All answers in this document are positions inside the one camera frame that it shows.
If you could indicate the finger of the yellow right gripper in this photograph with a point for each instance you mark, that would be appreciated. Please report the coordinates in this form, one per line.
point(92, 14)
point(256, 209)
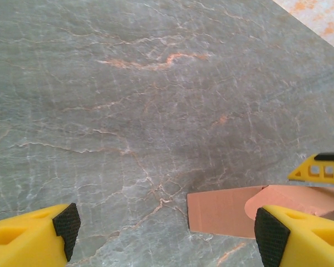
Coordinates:
point(303, 172)

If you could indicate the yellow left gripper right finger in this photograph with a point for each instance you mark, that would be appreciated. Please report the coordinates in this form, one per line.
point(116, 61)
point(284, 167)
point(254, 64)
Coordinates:
point(309, 239)

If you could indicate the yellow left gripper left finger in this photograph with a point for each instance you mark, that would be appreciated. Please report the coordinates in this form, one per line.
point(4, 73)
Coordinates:
point(22, 239)

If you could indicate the orange cardboard paper box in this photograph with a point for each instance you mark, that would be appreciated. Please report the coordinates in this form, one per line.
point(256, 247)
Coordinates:
point(217, 214)

